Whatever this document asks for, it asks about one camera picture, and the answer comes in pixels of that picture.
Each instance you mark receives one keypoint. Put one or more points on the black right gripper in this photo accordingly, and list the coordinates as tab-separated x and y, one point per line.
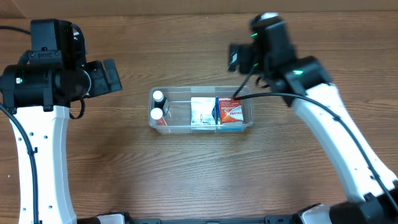
244	62

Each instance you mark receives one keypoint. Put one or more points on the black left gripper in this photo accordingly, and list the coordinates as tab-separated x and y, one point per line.
100	78

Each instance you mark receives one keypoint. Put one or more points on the dark bottle white cap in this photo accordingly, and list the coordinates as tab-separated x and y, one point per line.
160	101

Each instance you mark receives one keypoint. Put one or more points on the red bottle white cap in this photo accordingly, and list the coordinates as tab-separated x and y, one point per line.
157	115

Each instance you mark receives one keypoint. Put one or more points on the red packet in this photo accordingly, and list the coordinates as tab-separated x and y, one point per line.
231	111

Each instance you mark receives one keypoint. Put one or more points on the white blue box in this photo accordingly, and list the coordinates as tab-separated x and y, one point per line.
203	111

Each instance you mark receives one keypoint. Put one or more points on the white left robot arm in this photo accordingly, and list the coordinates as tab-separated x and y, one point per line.
37	94

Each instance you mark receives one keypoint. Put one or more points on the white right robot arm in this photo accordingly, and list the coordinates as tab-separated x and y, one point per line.
306	87

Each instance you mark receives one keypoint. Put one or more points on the clear plastic container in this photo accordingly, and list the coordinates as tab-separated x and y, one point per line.
178	118

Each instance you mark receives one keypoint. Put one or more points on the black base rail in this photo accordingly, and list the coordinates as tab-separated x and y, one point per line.
202	220

